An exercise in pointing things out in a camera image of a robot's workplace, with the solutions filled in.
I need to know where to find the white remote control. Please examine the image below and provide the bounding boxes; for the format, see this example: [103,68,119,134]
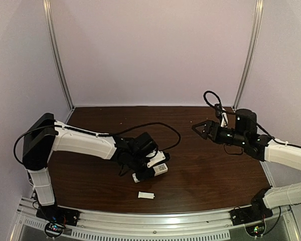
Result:
[132,163,168,183]

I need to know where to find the white battery cover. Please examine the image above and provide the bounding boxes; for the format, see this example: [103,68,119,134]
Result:
[137,192,155,199]

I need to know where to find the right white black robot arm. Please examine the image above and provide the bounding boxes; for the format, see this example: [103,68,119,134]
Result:
[192,106,301,218]

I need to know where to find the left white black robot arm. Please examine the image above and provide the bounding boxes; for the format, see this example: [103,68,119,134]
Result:
[16,113,165,208]

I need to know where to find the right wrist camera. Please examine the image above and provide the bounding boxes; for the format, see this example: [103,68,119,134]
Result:
[214,103,228,128]

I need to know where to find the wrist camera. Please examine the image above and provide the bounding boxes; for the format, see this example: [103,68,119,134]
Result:
[146,151,170,168]
[214,103,228,128]

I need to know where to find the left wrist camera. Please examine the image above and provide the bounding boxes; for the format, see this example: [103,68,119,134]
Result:
[146,151,170,168]

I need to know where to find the right black camera cable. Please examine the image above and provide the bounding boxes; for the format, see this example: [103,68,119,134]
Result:
[203,90,238,116]

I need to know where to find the black camera cable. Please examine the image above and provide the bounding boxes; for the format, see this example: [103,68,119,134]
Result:
[14,122,181,166]
[203,90,238,116]

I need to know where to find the right aluminium frame post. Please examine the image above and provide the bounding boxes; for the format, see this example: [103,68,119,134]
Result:
[232,0,264,110]

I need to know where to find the aluminium frame post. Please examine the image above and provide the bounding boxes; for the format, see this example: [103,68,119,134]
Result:
[232,0,264,110]
[43,0,75,110]

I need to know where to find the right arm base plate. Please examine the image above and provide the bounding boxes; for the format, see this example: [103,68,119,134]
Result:
[229,206,273,226]

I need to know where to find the front aluminium rail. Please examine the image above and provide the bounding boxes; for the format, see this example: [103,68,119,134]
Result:
[8,197,301,240]

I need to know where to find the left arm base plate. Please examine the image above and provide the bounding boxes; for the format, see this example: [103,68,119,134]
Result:
[36,205,80,226]

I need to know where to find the left black camera cable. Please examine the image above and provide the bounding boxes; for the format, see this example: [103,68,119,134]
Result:
[14,122,181,166]

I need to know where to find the left aluminium frame post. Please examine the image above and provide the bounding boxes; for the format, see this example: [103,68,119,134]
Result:
[43,0,75,110]

